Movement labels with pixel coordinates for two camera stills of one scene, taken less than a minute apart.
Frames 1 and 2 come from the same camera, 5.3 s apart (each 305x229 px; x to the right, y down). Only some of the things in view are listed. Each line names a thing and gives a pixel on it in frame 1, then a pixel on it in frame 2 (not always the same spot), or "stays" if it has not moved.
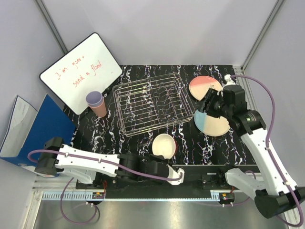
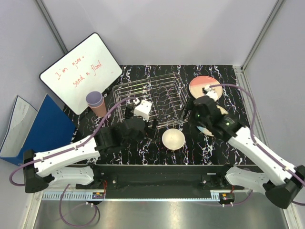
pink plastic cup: [100, 111] stays
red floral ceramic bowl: [165, 145] → [173, 139]
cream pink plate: [199, 85] stays
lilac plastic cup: [94, 98] stays
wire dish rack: [151, 103] stays
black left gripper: [160, 158] → [147, 130]
